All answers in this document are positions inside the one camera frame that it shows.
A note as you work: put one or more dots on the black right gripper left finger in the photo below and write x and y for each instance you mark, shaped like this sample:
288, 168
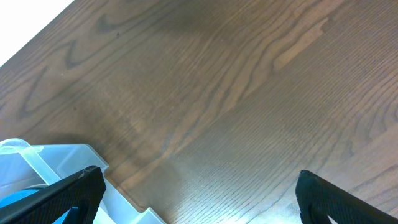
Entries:
77, 197

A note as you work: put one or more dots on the clear plastic storage container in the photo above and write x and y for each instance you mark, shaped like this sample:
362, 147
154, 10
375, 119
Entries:
25, 166

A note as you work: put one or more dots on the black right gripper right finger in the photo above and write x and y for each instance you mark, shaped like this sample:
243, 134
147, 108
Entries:
322, 202

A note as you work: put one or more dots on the dark blue bowl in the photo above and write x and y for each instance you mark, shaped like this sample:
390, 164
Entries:
19, 195

